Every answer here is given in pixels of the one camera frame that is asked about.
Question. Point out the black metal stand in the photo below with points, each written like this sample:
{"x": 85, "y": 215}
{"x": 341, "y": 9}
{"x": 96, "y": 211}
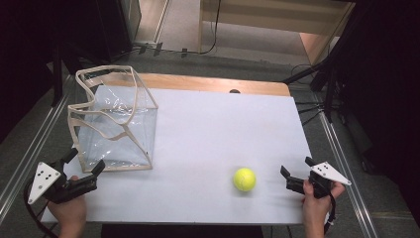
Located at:
{"x": 57, "y": 76}
{"x": 325, "y": 66}

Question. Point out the person's right hand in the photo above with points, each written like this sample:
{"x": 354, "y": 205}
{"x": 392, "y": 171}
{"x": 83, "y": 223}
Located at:
{"x": 315, "y": 206}

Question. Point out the person's left hand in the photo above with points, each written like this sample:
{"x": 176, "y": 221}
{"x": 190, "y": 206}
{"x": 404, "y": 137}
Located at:
{"x": 70, "y": 211}

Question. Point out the clear plastic bag beige trim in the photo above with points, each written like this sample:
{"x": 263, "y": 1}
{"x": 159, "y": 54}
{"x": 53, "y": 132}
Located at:
{"x": 115, "y": 132}

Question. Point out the black cabinet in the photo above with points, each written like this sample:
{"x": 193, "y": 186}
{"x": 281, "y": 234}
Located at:
{"x": 114, "y": 29}

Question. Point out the yellow tennis ball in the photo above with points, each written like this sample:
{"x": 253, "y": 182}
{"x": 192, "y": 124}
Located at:
{"x": 244, "y": 179}

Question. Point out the aluminium frame rail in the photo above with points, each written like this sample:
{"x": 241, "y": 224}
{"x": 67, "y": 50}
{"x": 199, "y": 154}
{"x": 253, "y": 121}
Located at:
{"x": 350, "y": 178}
{"x": 29, "y": 155}

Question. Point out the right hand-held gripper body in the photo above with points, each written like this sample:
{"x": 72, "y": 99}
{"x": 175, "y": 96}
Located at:
{"x": 322, "y": 180}

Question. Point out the beige wooden furniture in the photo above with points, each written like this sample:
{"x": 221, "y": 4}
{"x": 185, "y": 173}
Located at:
{"x": 264, "y": 16}

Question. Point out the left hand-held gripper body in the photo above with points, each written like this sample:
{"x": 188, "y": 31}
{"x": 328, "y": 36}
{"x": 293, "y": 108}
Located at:
{"x": 57, "y": 189}

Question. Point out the white table mat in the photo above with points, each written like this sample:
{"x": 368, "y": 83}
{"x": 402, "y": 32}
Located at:
{"x": 211, "y": 139}

